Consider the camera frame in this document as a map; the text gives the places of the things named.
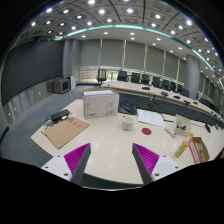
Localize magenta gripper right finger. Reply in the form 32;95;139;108
132;143;159;185

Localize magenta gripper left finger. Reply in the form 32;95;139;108
64;143;91;185

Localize yellow juice bottle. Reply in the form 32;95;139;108
174;135;192;158

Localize brown paper envelope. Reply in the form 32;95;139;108
45;118;89;149

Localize red round coaster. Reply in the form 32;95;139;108
142;128;152;135

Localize white remote control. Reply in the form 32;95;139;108
165;127;177;138

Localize white paper sheets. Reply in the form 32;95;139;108
138;110;164;127

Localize white ceramic mug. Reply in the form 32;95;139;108
122;116;134;131

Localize black power adapter device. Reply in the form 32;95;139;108
50;109;70;122

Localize small beige open box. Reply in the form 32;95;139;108
174;115;191;136

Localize red and brown open carton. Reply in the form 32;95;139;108
189;137;210;164

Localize black pouch bag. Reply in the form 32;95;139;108
119;102;137;115

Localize white cardboard box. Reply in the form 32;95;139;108
82;88;119;119

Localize long curved conference desk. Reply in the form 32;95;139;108
102;81;224;128

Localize grey crt monitor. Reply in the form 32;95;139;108
54;79;70;94

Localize black office chair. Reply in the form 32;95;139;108
97;69;107;85

